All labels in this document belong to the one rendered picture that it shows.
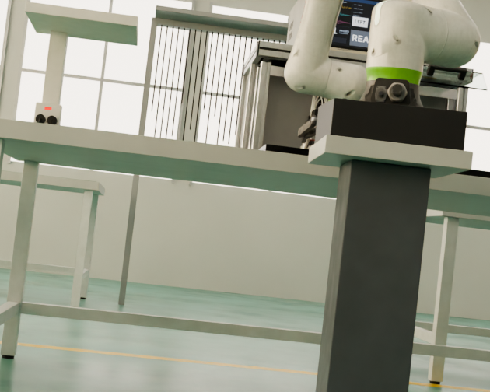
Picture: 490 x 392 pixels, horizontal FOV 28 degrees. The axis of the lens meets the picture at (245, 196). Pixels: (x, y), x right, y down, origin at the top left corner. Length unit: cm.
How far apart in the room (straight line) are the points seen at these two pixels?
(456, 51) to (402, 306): 61
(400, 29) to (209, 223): 713
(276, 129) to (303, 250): 627
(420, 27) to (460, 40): 12
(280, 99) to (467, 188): 74
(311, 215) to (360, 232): 722
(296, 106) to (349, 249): 107
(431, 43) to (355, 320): 65
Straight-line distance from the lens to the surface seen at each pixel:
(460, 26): 235
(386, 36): 224
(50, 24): 349
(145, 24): 943
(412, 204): 218
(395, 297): 218
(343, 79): 255
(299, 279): 937
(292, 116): 314
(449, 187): 271
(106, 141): 259
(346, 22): 310
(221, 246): 927
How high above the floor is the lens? 50
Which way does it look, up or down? 3 degrees up
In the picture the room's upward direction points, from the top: 6 degrees clockwise
